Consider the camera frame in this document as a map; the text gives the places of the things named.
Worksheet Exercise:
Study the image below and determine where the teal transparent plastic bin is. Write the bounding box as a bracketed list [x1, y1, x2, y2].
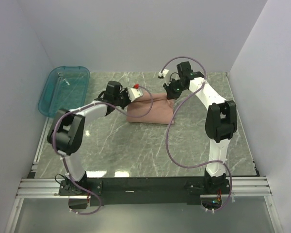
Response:
[38, 66, 90, 118]

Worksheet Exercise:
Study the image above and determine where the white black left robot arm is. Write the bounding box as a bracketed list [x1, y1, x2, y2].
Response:
[47, 81, 143, 195]

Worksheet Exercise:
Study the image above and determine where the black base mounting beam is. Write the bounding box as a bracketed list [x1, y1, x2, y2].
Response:
[87, 176, 230, 206]

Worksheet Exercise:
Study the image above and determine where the aluminium frame rail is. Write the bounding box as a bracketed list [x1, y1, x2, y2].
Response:
[16, 176, 272, 199]

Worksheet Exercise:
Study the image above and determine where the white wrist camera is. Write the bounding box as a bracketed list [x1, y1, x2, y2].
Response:
[158, 69, 172, 85]
[128, 84, 143, 102]

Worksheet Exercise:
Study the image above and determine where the pink t shirt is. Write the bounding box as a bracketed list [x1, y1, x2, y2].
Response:
[126, 92, 175, 126]

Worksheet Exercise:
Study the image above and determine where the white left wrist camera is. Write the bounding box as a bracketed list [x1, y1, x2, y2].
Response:
[128, 84, 143, 102]

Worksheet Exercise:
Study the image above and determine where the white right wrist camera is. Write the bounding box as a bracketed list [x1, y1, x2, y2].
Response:
[158, 69, 172, 85]

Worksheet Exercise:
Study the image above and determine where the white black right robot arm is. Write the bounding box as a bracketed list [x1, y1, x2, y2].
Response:
[163, 61, 237, 194]

